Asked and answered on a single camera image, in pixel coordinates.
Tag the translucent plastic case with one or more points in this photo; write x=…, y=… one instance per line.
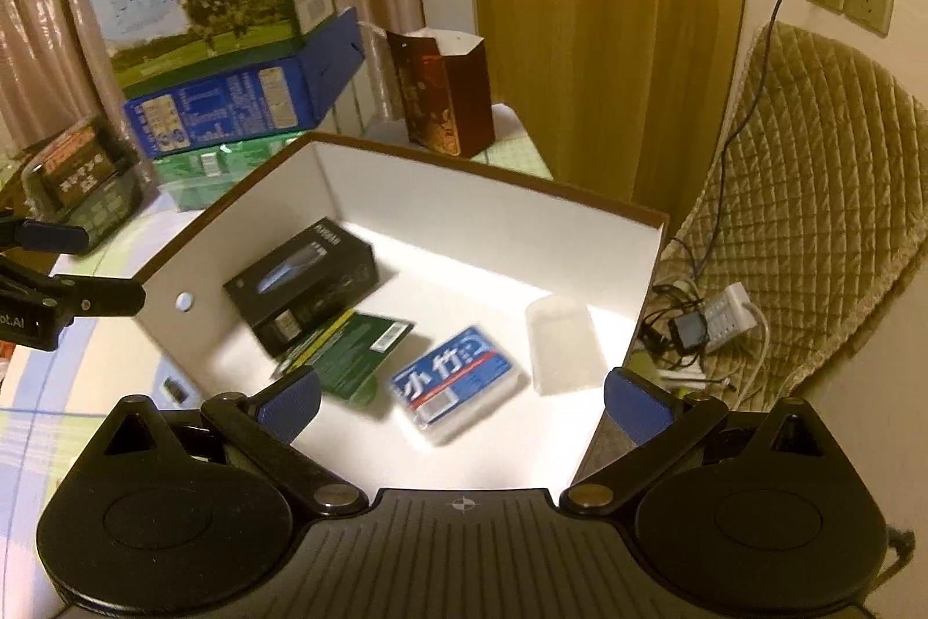
x=564, y=349

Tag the checkered tablecloth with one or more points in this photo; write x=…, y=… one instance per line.
x=52, y=402

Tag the black electronics box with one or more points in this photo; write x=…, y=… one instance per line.
x=303, y=283

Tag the blue milk carton box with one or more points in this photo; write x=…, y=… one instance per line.
x=291, y=94

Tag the dark green snack pack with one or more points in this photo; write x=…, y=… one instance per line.
x=85, y=177

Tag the white power strip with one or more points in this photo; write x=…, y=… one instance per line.
x=728, y=316

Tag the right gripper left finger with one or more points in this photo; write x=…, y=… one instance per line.
x=262, y=428

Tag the quilted beige cushion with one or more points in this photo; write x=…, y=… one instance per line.
x=818, y=208

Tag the green card package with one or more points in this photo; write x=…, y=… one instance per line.
x=347, y=353

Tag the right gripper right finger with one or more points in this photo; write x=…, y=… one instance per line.
x=665, y=431

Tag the dark red gift bag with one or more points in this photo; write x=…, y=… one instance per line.
x=444, y=86

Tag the green shrink-wrapped drink pack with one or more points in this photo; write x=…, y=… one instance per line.
x=196, y=179

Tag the black power adapter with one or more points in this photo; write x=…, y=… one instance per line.
x=688, y=333

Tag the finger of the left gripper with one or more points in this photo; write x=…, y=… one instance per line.
x=91, y=296
x=40, y=236

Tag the blue white tissue pack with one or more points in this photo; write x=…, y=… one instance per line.
x=458, y=384

